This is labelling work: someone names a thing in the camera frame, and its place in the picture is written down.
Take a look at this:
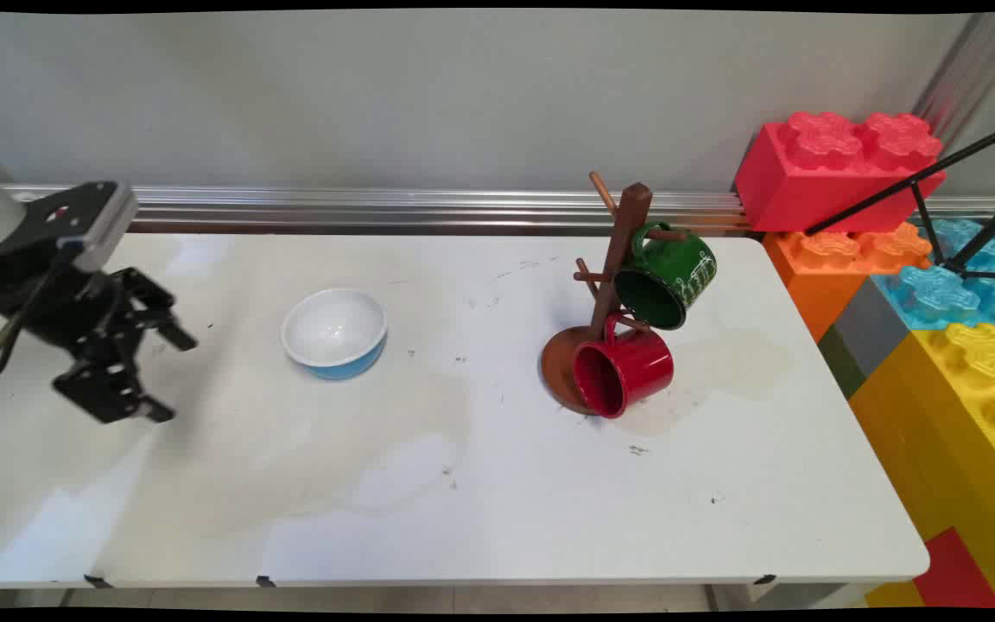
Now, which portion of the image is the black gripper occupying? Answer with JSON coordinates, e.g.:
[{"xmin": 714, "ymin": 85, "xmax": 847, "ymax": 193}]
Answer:
[{"xmin": 0, "ymin": 255, "xmax": 199, "ymax": 425}]

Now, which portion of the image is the green mug with white print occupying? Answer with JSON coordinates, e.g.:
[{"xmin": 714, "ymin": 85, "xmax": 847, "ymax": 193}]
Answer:
[{"xmin": 613, "ymin": 221, "xmax": 718, "ymax": 332}]

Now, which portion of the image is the white bowl with blue outside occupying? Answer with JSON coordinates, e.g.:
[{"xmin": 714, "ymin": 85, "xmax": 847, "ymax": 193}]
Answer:
[{"xmin": 280, "ymin": 288, "xmax": 390, "ymax": 382}]

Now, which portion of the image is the red mug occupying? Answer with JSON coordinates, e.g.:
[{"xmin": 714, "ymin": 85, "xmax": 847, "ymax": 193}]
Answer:
[{"xmin": 572, "ymin": 312, "xmax": 676, "ymax": 421}]

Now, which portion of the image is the brown wooden mug tree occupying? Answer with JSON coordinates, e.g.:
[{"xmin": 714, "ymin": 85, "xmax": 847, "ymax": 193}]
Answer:
[{"xmin": 539, "ymin": 171, "xmax": 689, "ymax": 416}]

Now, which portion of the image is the red giant building block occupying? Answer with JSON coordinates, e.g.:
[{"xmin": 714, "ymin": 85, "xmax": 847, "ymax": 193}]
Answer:
[{"xmin": 734, "ymin": 110, "xmax": 948, "ymax": 234}]

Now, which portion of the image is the orange giant building block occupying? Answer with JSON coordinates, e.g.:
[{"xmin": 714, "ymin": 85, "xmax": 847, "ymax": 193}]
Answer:
[{"xmin": 763, "ymin": 222, "xmax": 934, "ymax": 343}]

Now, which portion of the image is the dark green giant building block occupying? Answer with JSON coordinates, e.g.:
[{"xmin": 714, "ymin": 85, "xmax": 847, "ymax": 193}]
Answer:
[{"xmin": 816, "ymin": 326, "xmax": 867, "ymax": 400}]

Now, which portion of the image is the grey giant building block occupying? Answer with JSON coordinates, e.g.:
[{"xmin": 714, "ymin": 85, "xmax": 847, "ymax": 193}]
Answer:
[{"xmin": 833, "ymin": 276, "xmax": 915, "ymax": 378}]

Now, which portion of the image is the black tripod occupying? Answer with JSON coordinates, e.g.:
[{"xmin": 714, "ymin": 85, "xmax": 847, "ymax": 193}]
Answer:
[{"xmin": 803, "ymin": 116, "xmax": 995, "ymax": 282}]

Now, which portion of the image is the light blue giant building block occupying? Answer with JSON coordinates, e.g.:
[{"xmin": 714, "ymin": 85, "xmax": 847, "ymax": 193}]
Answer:
[{"xmin": 872, "ymin": 217, "xmax": 995, "ymax": 332}]

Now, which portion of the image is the yellow giant building block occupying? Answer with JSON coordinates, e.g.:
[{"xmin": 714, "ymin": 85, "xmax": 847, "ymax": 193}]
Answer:
[{"xmin": 848, "ymin": 321, "xmax": 995, "ymax": 608}]

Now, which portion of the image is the flat red building block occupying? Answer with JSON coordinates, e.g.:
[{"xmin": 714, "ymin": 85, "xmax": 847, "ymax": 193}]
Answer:
[{"xmin": 911, "ymin": 526, "xmax": 995, "ymax": 610}]

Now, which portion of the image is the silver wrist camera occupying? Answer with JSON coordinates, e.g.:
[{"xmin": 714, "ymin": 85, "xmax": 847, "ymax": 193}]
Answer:
[{"xmin": 73, "ymin": 184, "xmax": 141, "ymax": 274}]

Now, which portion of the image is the black cable with metal plug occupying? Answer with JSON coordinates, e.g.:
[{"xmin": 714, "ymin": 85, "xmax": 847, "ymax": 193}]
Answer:
[{"xmin": 0, "ymin": 247, "xmax": 77, "ymax": 386}]

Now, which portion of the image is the aluminium rail along wall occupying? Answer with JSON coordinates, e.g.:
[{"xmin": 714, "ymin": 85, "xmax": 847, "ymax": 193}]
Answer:
[{"xmin": 0, "ymin": 182, "xmax": 759, "ymax": 237}]

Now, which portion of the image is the aluminium upright post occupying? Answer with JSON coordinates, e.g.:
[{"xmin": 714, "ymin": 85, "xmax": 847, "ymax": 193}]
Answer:
[{"xmin": 910, "ymin": 12, "xmax": 995, "ymax": 141}]

